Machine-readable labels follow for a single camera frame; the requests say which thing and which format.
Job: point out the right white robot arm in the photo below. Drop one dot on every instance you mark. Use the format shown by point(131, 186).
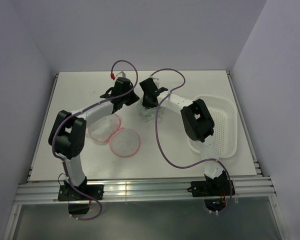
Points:
point(199, 127)

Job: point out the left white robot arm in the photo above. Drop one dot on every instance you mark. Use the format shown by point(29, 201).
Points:
point(68, 134)

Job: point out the mint green bra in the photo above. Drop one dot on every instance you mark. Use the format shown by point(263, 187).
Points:
point(149, 114)

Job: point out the pink mesh laundry bag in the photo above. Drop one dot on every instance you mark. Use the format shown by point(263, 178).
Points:
point(123, 142)

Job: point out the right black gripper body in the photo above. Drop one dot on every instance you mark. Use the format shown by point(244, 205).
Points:
point(146, 103)

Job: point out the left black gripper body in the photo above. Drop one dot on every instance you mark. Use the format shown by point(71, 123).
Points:
point(130, 98)

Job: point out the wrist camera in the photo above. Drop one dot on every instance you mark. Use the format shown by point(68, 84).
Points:
point(120, 74)
point(155, 79)

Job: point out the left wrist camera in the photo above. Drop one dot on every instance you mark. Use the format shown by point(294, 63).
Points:
point(120, 74)

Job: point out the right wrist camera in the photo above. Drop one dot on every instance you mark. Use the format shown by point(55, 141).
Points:
point(155, 79)

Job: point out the white perforated plastic basket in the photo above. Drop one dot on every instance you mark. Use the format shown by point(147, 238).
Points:
point(225, 116)

